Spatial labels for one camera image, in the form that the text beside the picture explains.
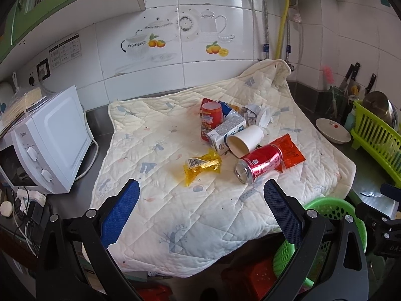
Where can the black handled cleaver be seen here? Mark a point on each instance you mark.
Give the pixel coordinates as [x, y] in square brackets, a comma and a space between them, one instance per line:
[351, 74]

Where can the red plastic stool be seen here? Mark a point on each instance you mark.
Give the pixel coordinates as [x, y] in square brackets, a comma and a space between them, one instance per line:
[236, 282]

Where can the blue silver drink can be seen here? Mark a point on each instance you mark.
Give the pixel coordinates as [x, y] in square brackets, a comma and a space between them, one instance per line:
[226, 108]

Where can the white bowl red flower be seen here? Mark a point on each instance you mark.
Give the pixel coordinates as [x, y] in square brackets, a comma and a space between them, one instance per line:
[333, 131]

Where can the wall power socket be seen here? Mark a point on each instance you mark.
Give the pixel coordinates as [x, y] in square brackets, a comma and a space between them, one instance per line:
[43, 70]

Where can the green wall cabinet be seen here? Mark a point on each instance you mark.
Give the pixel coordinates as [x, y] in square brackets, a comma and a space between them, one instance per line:
[31, 25]

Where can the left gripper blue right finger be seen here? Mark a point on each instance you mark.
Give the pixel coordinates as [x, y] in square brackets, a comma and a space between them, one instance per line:
[287, 211]

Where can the white paper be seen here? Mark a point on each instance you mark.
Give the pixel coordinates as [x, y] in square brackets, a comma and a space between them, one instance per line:
[250, 113]

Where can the stainless steel pot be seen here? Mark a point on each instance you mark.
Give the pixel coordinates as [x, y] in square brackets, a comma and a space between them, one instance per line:
[379, 104]

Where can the black handled kitchen knife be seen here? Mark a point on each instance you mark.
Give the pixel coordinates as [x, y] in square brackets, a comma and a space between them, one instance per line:
[370, 84]

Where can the white paper cup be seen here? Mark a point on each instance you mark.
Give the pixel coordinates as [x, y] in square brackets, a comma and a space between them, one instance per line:
[245, 141]

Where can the pink bottle brush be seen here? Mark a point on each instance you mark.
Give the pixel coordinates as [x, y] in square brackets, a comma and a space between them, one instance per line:
[328, 77]

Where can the white quilted cloth mat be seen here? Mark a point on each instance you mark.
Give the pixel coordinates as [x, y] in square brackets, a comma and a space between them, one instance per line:
[178, 229]

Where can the red orange snack wrapper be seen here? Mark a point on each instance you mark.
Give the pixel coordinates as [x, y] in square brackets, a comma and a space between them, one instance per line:
[291, 155]

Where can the red snack canister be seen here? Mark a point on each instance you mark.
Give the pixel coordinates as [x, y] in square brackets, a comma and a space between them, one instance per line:
[211, 117]

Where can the teal bottle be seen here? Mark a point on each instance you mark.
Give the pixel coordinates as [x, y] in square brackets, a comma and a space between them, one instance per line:
[350, 121]

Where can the green plastic trash basket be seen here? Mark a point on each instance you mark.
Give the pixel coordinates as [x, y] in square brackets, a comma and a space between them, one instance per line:
[334, 209]

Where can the white milk carton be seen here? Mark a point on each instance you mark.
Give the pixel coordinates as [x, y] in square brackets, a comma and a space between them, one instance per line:
[219, 135]

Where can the white microwave oven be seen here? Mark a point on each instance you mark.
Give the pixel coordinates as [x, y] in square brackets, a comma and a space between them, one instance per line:
[44, 149]

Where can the lime green dish rack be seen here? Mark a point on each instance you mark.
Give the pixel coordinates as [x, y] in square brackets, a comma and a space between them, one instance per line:
[379, 139]

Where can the yellow plastic wrapper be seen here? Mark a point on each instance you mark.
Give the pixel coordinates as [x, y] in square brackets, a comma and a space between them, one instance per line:
[211, 161]

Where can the red cola can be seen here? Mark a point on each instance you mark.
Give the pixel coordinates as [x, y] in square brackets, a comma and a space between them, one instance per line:
[258, 162]

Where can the dark utensil holder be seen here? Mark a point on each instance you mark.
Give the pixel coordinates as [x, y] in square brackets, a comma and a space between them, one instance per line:
[337, 105]

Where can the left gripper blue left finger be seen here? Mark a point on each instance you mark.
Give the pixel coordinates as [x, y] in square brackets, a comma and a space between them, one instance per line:
[116, 210]

